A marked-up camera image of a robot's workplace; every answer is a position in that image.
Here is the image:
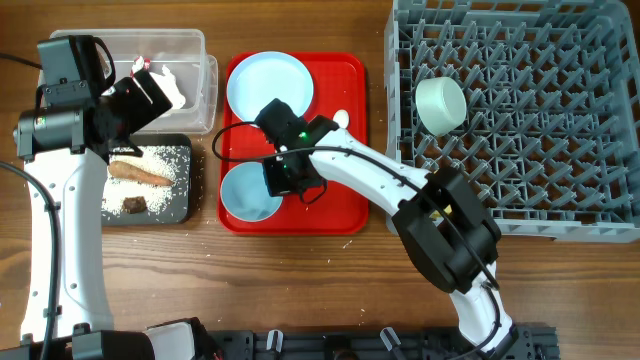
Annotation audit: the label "red snack wrapper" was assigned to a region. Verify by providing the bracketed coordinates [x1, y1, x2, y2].
[130, 56, 151, 77]

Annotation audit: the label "brown carrot-like food piece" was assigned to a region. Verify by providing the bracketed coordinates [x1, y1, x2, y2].
[108, 161, 173, 186]

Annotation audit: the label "black tray bin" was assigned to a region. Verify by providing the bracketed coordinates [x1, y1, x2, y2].
[101, 134, 192, 226]

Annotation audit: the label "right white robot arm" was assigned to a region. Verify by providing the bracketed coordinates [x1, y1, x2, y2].
[255, 99, 513, 359]

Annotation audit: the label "yellow plastic cup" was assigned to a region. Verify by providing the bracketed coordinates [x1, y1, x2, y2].
[430, 205, 452, 220]

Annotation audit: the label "white napkin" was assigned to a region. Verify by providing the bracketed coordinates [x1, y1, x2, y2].
[150, 65, 186, 118]

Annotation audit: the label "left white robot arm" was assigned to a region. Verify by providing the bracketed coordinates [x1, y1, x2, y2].
[1, 35, 221, 359]

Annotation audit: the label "white rice pile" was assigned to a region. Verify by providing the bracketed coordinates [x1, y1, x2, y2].
[102, 145, 191, 224]

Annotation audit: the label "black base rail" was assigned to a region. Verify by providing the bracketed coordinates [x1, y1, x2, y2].
[194, 325, 561, 360]

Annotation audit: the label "green bowl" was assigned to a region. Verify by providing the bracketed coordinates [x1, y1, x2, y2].
[415, 77, 467, 136]

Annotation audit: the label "red serving tray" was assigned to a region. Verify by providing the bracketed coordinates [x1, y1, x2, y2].
[217, 52, 369, 236]

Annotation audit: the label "white plastic spoon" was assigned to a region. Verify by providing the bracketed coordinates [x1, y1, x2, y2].
[333, 109, 350, 129]

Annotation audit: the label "small light blue bowl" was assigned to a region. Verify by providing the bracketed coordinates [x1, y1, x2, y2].
[220, 162, 283, 223]

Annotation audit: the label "brown food scrap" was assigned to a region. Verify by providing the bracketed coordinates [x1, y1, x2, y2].
[122, 196, 147, 214]

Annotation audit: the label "large light blue plate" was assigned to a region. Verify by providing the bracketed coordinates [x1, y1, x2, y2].
[226, 51, 314, 122]

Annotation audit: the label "grey dishwasher rack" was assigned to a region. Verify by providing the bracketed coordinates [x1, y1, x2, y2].
[384, 0, 639, 243]

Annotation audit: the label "clear plastic bin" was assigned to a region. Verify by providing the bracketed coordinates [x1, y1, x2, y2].
[51, 28, 218, 135]

